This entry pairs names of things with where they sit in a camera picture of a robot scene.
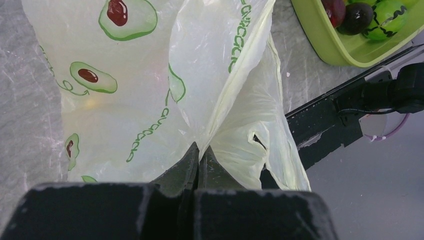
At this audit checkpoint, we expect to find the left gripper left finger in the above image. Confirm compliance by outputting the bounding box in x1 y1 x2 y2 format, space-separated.
0 143 199 240

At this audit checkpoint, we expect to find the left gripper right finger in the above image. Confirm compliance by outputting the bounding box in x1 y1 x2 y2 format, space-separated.
193 147 338 240

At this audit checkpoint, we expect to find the light green plastic bag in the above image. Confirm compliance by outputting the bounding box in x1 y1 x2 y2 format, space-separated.
22 0 311 191

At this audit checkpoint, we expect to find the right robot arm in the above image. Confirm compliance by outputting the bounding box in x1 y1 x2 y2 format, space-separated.
334 62 424 116

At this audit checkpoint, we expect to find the dark red fake fruit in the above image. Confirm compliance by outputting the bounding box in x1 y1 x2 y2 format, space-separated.
321 0 346 28

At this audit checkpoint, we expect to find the green fake pepper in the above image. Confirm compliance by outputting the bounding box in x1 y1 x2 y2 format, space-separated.
362 0 408 41

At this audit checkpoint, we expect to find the green plastic basin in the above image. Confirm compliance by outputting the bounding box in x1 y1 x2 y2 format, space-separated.
291 0 424 68

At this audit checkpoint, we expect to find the dark purple round fruit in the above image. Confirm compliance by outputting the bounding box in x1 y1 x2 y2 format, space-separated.
336 2 374 36

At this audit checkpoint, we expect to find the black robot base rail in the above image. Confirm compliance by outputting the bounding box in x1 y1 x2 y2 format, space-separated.
287 45 424 169

